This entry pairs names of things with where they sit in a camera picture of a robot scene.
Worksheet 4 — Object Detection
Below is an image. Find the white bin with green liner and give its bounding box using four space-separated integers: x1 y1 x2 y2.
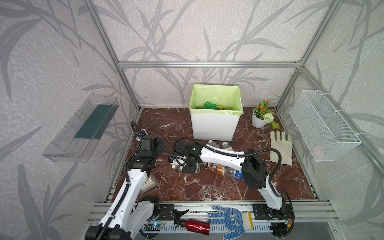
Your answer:
189 84 244 141

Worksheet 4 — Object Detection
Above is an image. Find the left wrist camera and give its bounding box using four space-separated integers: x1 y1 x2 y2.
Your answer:
140 129 148 137

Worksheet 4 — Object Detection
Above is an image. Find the beige work glove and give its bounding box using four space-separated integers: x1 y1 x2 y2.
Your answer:
270 131 293 166

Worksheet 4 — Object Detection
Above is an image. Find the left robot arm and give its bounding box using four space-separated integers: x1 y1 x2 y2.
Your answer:
85 121 167 240

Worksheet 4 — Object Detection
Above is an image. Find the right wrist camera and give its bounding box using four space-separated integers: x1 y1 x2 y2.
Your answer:
168 156 185 172

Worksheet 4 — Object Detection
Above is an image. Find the white wire mesh basket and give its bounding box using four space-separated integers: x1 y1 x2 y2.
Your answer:
290 90 362 162

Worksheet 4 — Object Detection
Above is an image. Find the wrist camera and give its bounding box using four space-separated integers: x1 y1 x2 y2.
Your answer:
140 129 148 137
168 156 185 172

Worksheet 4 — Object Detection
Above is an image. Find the green circuit board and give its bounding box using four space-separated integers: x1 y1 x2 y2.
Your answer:
145 222 167 232

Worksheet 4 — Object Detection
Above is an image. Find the clear bottle white cap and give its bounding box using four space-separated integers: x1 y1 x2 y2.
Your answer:
208 140 221 149

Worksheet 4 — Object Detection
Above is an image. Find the pepsi bottle blue cap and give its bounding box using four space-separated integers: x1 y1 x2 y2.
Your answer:
225 167 243 180

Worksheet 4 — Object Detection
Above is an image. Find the potted plant white pot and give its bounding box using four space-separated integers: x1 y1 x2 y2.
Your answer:
252 100 280 130

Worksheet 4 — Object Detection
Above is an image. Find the yellow sponge pad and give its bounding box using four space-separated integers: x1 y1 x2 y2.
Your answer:
242 212 254 231

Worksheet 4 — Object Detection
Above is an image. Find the brown label tea bottle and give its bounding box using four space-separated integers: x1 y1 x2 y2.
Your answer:
206 163 226 176

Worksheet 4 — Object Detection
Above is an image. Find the blue dotted knit glove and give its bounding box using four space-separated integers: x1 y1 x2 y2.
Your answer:
208 205 245 240

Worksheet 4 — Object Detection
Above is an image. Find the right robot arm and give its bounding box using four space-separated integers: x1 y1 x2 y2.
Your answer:
173 137 287 220

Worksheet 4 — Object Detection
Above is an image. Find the lime label white cap bottle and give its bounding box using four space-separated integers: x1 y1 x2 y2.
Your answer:
171 159 201 174

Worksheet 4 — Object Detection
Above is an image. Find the clear acrylic wall shelf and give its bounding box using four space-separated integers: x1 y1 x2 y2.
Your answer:
42 94 120 163

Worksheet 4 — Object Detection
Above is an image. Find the square red text label bottle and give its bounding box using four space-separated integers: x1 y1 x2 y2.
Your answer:
222 142 234 152

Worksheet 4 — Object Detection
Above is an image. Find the green plastic bottle yellow cap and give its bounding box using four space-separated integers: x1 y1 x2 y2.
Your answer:
204 102 223 110

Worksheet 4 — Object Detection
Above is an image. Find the red metal flask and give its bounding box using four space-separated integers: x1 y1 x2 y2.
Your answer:
174 210 211 236

